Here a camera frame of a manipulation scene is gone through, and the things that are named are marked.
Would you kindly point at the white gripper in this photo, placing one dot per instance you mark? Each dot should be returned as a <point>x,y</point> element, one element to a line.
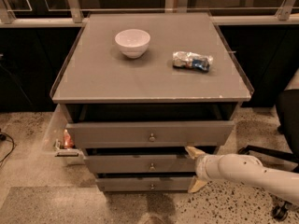
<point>202,167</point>

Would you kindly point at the grey drawer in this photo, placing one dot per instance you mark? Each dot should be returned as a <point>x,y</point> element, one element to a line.
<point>139,164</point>
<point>144,184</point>
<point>149,134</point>

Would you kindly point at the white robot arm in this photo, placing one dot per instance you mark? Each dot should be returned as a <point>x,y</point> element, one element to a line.
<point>244,169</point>

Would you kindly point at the grey top drawer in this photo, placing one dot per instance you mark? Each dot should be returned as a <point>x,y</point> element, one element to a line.
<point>149,134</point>

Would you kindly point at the grey bottom drawer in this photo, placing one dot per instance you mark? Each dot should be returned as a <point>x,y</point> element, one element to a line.
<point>144,184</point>

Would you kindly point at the grey drawer cabinet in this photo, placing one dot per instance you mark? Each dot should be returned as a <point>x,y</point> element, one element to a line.
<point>100,84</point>

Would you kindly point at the crinkled snack bag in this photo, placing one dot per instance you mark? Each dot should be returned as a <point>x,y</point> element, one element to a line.
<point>191,61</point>

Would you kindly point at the orange packet in bin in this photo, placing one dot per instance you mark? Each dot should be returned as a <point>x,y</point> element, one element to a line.
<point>68,143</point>

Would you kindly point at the white ceramic bowl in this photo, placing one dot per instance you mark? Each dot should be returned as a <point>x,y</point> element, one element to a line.
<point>132,43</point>

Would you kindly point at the metal railing frame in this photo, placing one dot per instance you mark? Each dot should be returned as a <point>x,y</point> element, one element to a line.
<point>77,13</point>

